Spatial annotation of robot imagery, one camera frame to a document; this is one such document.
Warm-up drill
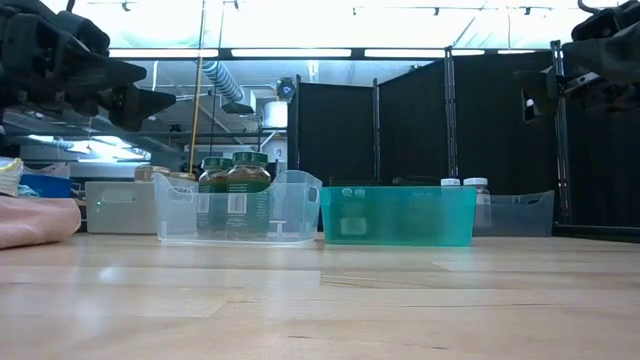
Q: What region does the blue box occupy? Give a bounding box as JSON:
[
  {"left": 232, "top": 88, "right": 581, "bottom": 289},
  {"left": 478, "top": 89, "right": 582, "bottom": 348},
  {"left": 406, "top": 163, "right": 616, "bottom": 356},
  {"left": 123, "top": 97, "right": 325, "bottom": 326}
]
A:
[{"left": 19, "top": 173, "right": 72, "bottom": 199}]

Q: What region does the white cylinder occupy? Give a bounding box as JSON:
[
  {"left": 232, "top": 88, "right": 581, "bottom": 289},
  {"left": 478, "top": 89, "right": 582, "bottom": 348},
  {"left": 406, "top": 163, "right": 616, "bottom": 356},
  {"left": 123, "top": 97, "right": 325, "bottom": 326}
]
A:
[{"left": 262, "top": 99, "right": 290, "bottom": 129}]

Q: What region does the frosted white plastic bin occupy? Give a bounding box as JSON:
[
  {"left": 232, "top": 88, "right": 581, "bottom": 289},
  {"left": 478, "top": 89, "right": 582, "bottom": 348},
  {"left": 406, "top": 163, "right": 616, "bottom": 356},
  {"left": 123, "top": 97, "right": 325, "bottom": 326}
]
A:
[{"left": 83, "top": 179, "right": 161, "bottom": 235}]

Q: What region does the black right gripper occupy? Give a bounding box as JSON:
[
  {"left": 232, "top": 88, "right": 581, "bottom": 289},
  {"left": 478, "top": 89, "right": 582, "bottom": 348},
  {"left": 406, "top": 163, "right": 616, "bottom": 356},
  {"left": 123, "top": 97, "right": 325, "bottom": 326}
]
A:
[{"left": 513, "top": 39, "right": 640, "bottom": 124}]

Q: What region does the green label oregano jar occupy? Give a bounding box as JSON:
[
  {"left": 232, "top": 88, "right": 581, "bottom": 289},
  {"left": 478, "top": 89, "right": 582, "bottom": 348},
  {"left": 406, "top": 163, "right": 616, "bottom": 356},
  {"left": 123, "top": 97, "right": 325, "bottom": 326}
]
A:
[
  {"left": 197, "top": 156, "right": 234, "bottom": 236},
  {"left": 226, "top": 151, "right": 273, "bottom": 239}
]

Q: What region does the teal plastic bin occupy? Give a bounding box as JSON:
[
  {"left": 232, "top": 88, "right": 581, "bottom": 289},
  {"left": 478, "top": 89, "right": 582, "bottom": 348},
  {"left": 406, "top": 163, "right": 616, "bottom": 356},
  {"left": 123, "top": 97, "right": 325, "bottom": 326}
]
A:
[{"left": 319, "top": 185, "right": 478, "bottom": 247}]

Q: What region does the white yellow paper stack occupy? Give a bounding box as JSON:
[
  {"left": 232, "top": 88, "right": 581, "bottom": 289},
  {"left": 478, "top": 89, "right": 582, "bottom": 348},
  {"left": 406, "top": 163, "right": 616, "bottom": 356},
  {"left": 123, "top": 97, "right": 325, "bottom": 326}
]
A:
[{"left": 0, "top": 157, "right": 25, "bottom": 197}]

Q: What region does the striped flexible air duct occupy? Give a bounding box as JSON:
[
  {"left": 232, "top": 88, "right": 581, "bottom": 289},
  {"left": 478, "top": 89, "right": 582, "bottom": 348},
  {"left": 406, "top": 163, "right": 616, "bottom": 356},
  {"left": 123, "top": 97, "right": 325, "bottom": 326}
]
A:
[{"left": 202, "top": 59, "right": 246, "bottom": 104}]

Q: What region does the smoky grey plastic bin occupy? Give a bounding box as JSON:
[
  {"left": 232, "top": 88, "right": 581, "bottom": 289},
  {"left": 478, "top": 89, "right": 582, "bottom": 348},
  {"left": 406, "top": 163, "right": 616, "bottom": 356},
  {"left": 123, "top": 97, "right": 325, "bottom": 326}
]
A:
[{"left": 472, "top": 189, "right": 556, "bottom": 238}]

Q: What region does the round black camera device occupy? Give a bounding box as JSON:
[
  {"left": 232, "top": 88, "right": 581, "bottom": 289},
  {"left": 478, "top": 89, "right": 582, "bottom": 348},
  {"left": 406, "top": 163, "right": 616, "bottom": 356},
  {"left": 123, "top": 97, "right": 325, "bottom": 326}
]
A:
[{"left": 276, "top": 76, "right": 298, "bottom": 104}]

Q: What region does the salmon pink cloth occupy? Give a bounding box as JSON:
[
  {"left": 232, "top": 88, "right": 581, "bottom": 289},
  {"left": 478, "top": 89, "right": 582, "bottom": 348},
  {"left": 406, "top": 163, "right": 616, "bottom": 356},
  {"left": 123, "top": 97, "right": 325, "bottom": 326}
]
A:
[{"left": 0, "top": 195, "right": 82, "bottom": 250}]

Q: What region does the clear plastic bin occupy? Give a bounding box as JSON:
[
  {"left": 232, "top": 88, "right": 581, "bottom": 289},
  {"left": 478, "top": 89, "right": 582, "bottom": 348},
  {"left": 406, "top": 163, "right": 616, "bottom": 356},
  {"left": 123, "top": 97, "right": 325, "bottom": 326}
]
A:
[{"left": 152, "top": 169, "right": 324, "bottom": 247}]

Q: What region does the black partition screen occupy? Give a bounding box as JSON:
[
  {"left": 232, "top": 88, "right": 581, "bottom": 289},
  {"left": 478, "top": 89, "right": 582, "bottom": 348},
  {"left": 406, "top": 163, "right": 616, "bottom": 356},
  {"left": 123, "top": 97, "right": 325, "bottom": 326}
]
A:
[{"left": 287, "top": 47, "right": 640, "bottom": 229}]

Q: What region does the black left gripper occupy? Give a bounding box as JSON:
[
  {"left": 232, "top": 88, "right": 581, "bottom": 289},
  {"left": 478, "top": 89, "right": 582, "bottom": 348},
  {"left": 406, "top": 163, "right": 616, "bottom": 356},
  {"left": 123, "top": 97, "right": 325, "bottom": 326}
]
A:
[{"left": 0, "top": 9, "right": 177, "bottom": 132}]

